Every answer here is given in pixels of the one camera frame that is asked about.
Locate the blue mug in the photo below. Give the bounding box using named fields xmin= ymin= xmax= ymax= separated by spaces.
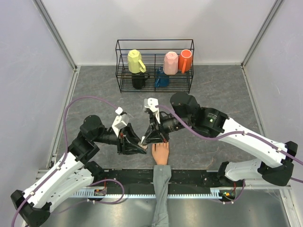
xmin=155 ymin=66 xmax=169 ymax=88

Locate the yellow faceted mug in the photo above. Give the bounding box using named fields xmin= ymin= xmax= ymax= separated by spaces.
xmin=127 ymin=49 xmax=146 ymax=74

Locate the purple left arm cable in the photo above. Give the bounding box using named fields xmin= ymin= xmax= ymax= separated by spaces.
xmin=10 ymin=96 xmax=124 ymax=227

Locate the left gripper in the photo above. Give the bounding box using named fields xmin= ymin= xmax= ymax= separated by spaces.
xmin=93 ymin=122 xmax=148 ymax=156

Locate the mannequin hand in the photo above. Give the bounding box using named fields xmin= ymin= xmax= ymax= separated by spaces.
xmin=151 ymin=142 xmax=169 ymax=165

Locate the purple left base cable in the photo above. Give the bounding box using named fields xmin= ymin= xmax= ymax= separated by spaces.
xmin=71 ymin=179 xmax=126 ymax=205

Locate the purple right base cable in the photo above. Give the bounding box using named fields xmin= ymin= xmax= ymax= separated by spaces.
xmin=210 ymin=176 xmax=247 ymax=205

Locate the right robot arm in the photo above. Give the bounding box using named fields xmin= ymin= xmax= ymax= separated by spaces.
xmin=141 ymin=92 xmax=298 ymax=186

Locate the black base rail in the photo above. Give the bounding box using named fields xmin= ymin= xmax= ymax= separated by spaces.
xmin=94 ymin=167 xmax=247 ymax=195

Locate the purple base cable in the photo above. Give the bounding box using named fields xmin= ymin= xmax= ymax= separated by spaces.
xmin=71 ymin=179 xmax=126 ymax=205
xmin=210 ymin=176 xmax=247 ymax=205

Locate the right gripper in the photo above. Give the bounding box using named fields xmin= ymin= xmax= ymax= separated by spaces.
xmin=143 ymin=110 xmax=192 ymax=143

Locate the grey sleeved forearm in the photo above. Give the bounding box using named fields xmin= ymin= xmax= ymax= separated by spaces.
xmin=151 ymin=165 xmax=171 ymax=227

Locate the pink faceted mug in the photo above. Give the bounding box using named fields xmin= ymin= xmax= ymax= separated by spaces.
xmin=163 ymin=52 xmax=178 ymax=75

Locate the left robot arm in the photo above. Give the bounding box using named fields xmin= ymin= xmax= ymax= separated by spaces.
xmin=10 ymin=114 xmax=147 ymax=227

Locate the grey slotted cable duct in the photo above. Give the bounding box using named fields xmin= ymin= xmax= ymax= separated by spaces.
xmin=71 ymin=186 xmax=247 ymax=199

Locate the orange mug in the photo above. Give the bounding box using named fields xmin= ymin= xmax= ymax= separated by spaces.
xmin=178 ymin=49 xmax=193 ymax=74

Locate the glitter nail polish bottle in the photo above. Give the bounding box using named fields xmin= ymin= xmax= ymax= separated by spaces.
xmin=139 ymin=144 xmax=148 ymax=150

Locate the black wire rack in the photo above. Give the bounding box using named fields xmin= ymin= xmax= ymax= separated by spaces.
xmin=115 ymin=39 xmax=195 ymax=93

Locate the black mug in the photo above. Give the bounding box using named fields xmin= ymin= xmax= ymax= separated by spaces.
xmin=132 ymin=72 xmax=150 ymax=89

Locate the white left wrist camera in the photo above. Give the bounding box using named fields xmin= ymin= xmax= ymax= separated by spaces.
xmin=111 ymin=107 xmax=130 ymax=137

